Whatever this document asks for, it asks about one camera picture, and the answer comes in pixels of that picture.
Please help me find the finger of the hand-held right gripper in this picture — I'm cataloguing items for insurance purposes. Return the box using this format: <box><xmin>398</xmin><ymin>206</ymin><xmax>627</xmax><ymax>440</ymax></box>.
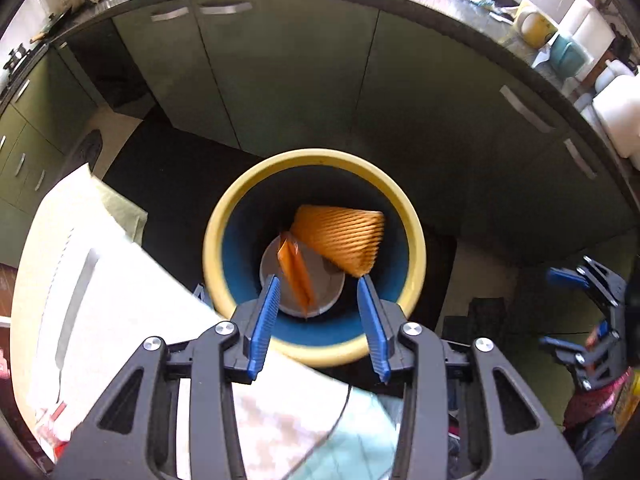
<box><xmin>539</xmin><ymin>337</ymin><xmax>608</xmax><ymax>391</ymax></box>
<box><xmin>546</xmin><ymin>256</ymin><xmax>626</xmax><ymax>311</ymax></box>

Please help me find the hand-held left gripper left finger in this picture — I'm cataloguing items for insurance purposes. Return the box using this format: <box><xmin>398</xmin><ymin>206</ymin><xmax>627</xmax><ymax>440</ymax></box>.
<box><xmin>52</xmin><ymin>275</ymin><xmax>282</xmax><ymax>480</ymax></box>

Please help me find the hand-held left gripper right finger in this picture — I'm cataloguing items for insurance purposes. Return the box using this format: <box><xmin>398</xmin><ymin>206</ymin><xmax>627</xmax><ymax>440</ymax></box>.
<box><xmin>356</xmin><ymin>275</ymin><xmax>585</xmax><ymax>480</ymax></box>

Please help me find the orange packet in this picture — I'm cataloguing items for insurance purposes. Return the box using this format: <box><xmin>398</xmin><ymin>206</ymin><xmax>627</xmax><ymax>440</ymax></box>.
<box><xmin>277</xmin><ymin>232</ymin><xmax>315</xmax><ymax>317</ymax></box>

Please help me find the yellow bin with blue inside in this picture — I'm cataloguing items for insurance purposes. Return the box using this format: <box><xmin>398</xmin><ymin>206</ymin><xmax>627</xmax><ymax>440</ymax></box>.
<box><xmin>202</xmin><ymin>148</ymin><xmax>427</xmax><ymax>367</ymax></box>

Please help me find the orange foam net sleeve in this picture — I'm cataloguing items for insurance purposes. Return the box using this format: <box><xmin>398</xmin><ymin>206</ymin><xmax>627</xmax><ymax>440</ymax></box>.
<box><xmin>290</xmin><ymin>204</ymin><xmax>386</xmax><ymax>278</ymax></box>

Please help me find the grey round disc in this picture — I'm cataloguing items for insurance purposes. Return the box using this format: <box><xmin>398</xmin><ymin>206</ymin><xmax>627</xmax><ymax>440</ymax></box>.
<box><xmin>259</xmin><ymin>235</ymin><xmax>346</xmax><ymax>318</ymax></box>

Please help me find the beige zigzag tablecloth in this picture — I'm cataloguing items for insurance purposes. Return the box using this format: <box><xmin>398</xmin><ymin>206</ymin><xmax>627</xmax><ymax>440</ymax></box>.
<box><xmin>10</xmin><ymin>162</ymin><xmax>351</xmax><ymax>480</ymax></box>

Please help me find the white plastic jug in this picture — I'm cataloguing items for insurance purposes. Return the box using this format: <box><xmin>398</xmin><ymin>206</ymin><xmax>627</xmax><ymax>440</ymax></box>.
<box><xmin>592</xmin><ymin>60</ymin><xmax>640</xmax><ymax>171</ymax></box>

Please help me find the black floor mat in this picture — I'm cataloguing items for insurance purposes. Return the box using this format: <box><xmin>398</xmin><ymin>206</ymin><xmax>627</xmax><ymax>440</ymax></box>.
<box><xmin>102</xmin><ymin>120</ymin><xmax>458</xmax><ymax>331</ymax></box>

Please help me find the teal container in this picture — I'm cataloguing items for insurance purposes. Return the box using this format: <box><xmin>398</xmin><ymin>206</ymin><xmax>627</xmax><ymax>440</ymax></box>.
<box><xmin>547</xmin><ymin>32</ymin><xmax>588</xmax><ymax>81</ymax></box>

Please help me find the dark patterned rug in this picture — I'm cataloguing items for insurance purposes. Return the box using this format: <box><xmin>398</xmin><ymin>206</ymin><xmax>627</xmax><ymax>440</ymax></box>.
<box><xmin>70</xmin><ymin>127</ymin><xmax>106</xmax><ymax>176</ymax></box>

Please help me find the green sink cabinet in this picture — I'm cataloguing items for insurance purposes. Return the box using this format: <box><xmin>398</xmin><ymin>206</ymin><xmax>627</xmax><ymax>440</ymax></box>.
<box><xmin>112</xmin><ymin>0</ymin><xmax>631</xmax><ymax>261</ymax></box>

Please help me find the yellow mug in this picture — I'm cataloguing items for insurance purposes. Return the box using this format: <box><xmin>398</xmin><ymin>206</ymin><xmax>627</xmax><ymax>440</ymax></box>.
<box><xmin>515</xmin><ymin>0</ymin><xmax>558</xmax><ymax>49</ymax></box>

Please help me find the white paper roll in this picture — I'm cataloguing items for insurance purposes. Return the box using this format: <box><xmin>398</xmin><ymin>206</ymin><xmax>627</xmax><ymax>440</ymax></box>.
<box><xmin>557</xmin><ymin>0</ymin><xmax>616</xmax><ymax>61</ymax></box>

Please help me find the green stove cabinet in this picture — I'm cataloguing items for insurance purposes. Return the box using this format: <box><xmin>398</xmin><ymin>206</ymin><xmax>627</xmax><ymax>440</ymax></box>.
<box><xmin>0</xmin><ymin>47</ymin><xmax>101</xmax><ymax>241</ymax></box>

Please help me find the gas stove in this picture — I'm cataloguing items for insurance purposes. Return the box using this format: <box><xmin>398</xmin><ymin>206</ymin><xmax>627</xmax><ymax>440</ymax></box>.
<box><xmin>2</xmin><ymin>42</ymin><xmax>31</xmax><ymax>86</ymax></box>

